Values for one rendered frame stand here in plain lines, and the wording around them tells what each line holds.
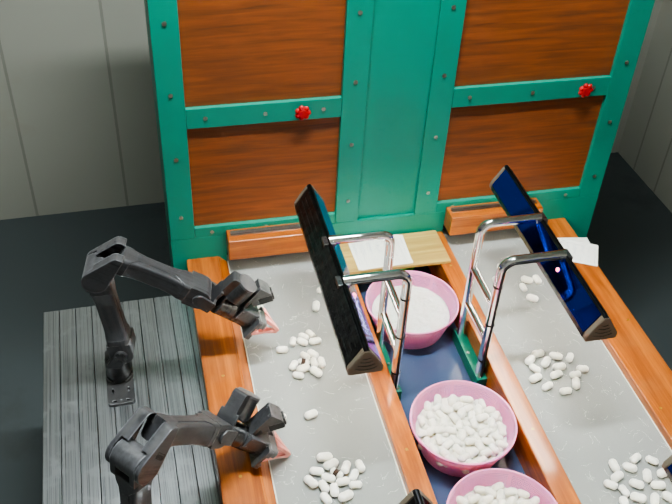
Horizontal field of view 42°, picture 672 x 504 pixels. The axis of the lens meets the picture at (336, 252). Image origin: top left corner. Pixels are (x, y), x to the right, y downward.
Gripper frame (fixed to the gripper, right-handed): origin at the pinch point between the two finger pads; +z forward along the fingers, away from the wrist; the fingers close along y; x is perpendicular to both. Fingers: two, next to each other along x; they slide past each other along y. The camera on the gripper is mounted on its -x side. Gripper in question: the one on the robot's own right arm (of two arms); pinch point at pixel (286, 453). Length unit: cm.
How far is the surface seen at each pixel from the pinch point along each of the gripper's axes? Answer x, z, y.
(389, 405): -18.7, 20.7, 9.2
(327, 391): -7.9, 11.8, 18.7
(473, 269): -52, 29, 33
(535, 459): -38, 44, -13
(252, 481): 5.4, -7.4, -6.7
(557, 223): -67, 77, 72
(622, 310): -68, 78, 31
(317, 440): -4.1, 7.5, 3.8
